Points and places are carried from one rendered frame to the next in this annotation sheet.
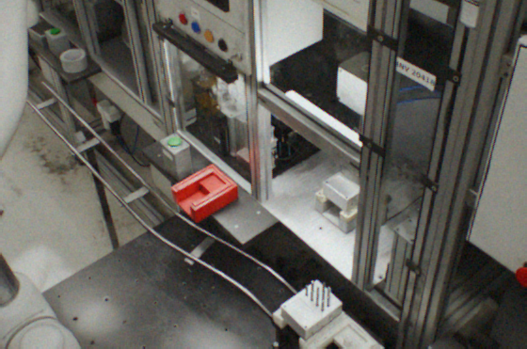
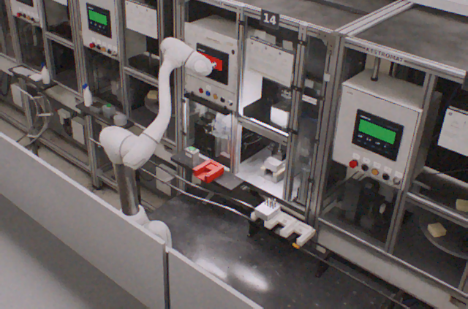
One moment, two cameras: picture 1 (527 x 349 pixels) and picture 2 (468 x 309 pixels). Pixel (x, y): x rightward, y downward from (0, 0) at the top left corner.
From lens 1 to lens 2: 178 cm
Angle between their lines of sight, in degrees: 15
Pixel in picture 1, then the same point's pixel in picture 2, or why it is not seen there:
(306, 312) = (266, 210)
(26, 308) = (143, 216)
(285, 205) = (246, 174)
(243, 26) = (234, 90)
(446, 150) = (322, 126)
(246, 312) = (232, 225)
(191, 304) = (205, 224)
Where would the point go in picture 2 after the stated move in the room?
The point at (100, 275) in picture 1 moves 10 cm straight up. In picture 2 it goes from (156, 216) to (156, 204)
